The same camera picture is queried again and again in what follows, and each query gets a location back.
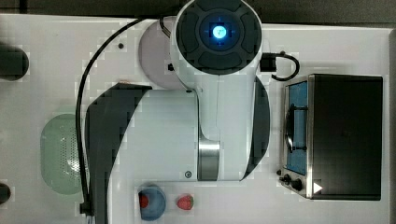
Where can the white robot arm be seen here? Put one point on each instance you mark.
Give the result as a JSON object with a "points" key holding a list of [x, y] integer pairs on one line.
{"points": [[215, 128]]}

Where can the green perforated strainer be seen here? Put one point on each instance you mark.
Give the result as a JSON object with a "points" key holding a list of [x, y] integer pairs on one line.
{"points": [[59, 164]]}

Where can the lilac round plate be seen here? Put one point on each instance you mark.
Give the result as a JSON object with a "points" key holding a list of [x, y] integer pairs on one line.
{"points": [[154, 56]]}

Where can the red strawberry toy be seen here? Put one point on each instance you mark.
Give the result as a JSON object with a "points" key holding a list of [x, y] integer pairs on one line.
{"points": [[185, 202]]}

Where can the blue cup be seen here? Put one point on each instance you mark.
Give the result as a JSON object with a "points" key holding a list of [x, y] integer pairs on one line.
{"points": [[156, 203]]}

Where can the red toy inside blue cup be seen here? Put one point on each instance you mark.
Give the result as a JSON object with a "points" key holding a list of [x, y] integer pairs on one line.
{"points": [[143, 201]]}

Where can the black toaster oven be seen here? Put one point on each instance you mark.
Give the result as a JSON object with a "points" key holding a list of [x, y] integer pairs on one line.
{"points": [[332, 137]]}

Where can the black utensil holder cup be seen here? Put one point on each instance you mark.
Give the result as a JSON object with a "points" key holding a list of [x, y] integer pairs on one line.
{"points": [[14, 63]]}

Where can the dark grey cup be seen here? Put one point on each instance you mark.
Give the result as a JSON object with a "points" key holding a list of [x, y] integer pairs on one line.
{"points": [[5, 193]]}

